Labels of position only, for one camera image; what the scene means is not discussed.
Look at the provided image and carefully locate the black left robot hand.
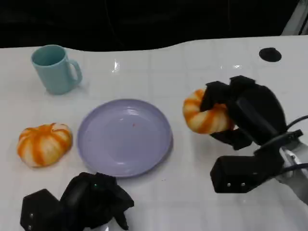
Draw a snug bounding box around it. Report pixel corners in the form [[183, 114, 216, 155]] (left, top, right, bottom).
[[59, 172, 135, 231]]

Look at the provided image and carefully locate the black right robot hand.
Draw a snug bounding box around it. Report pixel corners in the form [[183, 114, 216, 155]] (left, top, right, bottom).
[[199, 75, 288, 151]]

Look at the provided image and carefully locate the orange white toy bread roll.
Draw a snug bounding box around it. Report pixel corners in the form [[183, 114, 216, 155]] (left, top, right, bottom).
[[183, 89, 235, 135], [16, 122, 73, 168]]

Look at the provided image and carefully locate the black round table grommet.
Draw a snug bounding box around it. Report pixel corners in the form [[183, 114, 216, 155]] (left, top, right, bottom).
[[258, 47, 282, 63]]

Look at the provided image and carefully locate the lilac plate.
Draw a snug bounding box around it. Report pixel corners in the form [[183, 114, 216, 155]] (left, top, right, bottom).
[[77, 98, 173, 179]]

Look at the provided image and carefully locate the pale green mug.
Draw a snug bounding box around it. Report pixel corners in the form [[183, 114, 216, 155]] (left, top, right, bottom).
[[30, 44, 83, 95]]

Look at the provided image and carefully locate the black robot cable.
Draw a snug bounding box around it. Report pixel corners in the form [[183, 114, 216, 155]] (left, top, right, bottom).
[[280, 163, 308, 173], [285, 115, 308, 129]]

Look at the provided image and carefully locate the black cable with plug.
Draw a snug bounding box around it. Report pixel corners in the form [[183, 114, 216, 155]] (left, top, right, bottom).
[[254, 129, 303, 154]]

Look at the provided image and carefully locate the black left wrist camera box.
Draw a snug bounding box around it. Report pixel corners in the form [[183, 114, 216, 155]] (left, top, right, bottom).
[[20, 189, 64, 231]]

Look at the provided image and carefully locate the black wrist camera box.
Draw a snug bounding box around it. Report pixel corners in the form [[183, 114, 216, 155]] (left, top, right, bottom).
[[209, 146, 285, 194], [20, 189, 64, 231]]

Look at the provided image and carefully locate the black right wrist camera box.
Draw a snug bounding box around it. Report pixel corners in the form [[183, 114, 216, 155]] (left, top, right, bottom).
[[209, 146, 285, 194]]

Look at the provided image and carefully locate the white metal frame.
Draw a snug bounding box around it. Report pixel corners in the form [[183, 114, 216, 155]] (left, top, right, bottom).
[[281, 0, 308, 36]]

